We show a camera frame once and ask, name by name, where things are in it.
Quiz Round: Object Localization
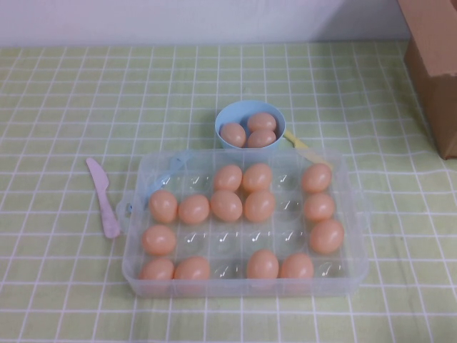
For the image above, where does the tan plastic egg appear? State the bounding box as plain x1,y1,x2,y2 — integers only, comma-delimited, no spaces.
139,257,176,281
213,164,243,192
243,189,276,224
303,192,336,222
246,249,280,280
141,224,177,257
178,194,211,226
279,253,315,279
148,189,179,224
247,112,278,133
246,129,277,149
210,189,243,222
174,255,211,281
301,163,333,194
242,163,273,193
309,218,346,255
219,122,247,148

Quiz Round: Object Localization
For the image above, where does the clear plastic egg box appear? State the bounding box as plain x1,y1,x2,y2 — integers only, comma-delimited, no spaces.
116,149,371,299

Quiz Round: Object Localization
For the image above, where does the brown cardboard box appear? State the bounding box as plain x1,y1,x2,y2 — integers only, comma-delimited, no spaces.
398,0,457,161

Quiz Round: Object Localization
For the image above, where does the light blue plastic bowl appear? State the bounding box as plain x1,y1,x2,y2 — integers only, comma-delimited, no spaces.
214,101,287,150

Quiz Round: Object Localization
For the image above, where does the yellow plastic toy knife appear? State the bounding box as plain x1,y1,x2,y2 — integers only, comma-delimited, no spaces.
283,130,333,172

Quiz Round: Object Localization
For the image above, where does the pink plastic toy knife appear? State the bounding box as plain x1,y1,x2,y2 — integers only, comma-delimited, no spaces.
85,157,121,239

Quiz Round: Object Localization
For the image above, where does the light blue box carry handle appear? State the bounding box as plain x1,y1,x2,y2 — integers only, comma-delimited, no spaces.
126,149,196,214

